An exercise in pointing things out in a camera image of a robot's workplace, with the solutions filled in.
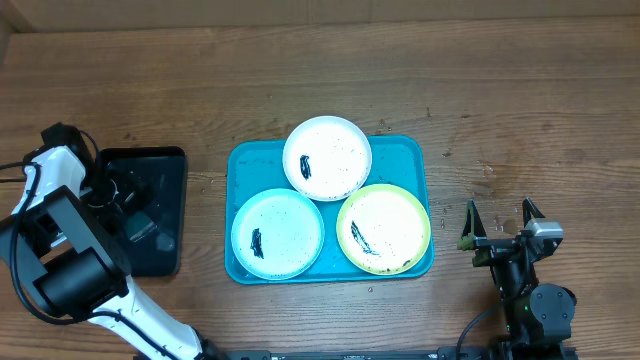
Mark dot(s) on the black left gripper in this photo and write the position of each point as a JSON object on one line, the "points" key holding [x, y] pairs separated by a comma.
{"points": [[131, 183]]}

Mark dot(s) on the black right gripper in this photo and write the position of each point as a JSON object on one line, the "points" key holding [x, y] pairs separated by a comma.
{"points": [[474, 236]]}

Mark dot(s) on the light blue plate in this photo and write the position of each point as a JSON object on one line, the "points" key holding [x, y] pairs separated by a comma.
{"points": [[277, 234]]}

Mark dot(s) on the white plate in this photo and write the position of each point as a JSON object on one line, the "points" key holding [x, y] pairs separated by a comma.
{"points": [[327, 158]]}

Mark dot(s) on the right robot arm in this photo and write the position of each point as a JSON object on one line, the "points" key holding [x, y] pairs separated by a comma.
{"points": [[537, 316]]}

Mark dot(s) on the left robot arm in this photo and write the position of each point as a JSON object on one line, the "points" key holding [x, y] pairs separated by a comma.
{"points": [[89, 223]]}

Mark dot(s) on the black water tray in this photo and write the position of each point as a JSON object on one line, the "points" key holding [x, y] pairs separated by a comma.
{"points": [[165, 170]]}

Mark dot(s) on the teal plastic tray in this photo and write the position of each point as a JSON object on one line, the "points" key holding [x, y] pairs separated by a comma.
{"points": [[256, 166]]}

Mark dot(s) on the yellow-green plate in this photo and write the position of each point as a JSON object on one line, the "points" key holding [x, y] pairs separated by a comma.
{"points": [[383, 229]]}

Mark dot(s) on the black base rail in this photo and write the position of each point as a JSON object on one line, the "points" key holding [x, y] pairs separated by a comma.
{"points": [[442, 353]]}

